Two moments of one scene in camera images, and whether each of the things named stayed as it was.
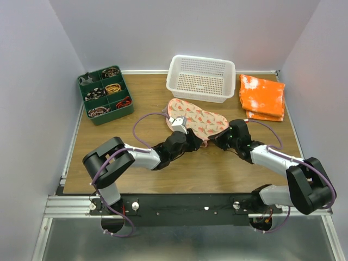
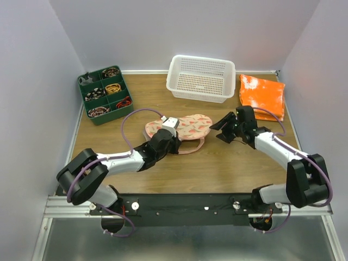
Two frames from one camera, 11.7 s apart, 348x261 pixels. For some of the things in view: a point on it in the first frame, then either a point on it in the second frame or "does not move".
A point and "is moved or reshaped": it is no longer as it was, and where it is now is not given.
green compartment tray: x=105 y=95 does not move
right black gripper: x=218 y=138 -> x=225 y=136
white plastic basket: x=204 y=79 does not move
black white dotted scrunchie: x=96 y=93 does not move
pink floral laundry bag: x=182 y=116 is moved or reshaped
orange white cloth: x=262 y=99 does not move
